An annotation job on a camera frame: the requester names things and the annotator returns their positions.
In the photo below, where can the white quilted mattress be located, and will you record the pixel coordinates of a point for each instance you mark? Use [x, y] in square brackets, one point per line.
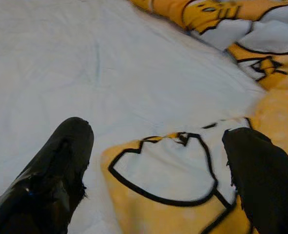
[97, 61]

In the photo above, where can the yellow egg print duvet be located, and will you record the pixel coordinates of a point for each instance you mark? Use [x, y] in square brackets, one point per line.
[170, 170]

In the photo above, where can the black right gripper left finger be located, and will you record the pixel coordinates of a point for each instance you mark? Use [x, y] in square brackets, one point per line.
[48, 182]

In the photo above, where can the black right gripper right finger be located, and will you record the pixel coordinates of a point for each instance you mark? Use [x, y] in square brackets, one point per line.
[268, 182]

